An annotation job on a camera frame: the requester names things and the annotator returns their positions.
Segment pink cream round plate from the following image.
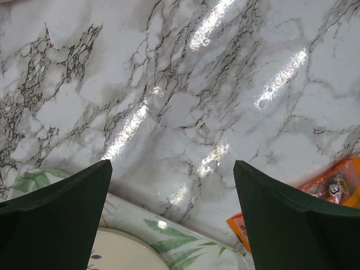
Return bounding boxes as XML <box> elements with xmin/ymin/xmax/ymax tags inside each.
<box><xmin>87</xmin><ymin>228</ymin><xmax>169</xmax><ymax>270</ymax></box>

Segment floral serving tray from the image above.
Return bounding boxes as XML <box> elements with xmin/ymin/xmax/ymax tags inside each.
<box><xmin>8</xmin><ymin>168</ymin><xmax>251</xmax><ymax>270</ymax></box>

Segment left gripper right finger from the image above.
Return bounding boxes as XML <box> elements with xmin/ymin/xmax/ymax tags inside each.
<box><xmin>233</xmin><ymin>161</ymin><xmax>359</xmax><ymax>269</ymax></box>

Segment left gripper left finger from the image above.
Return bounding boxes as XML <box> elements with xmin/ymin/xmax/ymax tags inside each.
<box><xmin>1</xmin><ymin>160</ymin><xmax>113</xmax><ymax>270</ymax></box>

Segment orange razor bag front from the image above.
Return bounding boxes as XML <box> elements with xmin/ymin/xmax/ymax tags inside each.
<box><xmin>226</xmin><ymin>157</ymin><xmax>360</xmax><ymax>253</ymax></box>

